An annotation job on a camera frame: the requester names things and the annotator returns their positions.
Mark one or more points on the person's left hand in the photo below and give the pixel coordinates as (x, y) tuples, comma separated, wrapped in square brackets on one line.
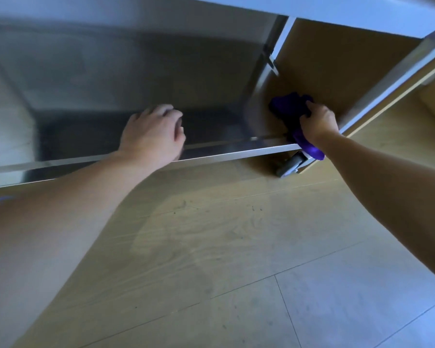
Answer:
[(150, 137)]

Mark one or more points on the person's right hand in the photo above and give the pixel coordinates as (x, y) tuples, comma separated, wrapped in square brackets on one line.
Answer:
[(321, 125)]

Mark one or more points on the purple cleaning cloth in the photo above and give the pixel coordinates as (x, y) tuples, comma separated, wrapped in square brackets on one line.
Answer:
[(290, 108)]

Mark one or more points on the grey caster wheel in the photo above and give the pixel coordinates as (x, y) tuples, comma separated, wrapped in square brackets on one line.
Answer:
[(291, 165)]

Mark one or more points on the person's right fingers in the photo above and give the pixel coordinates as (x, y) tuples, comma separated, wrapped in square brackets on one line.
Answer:
[(313, 107)]

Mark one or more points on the person's left forearm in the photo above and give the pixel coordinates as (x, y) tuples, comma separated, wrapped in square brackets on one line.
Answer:
[(54, 242)]

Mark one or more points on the person's right forearm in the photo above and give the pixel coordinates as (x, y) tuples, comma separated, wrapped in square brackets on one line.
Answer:
[(395, 192)]

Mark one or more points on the person's left thumb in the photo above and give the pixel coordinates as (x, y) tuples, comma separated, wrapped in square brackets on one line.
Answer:
[(180, 135)]

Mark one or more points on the stainless steel cart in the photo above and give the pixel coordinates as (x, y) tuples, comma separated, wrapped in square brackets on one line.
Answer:
[(137, 76)]

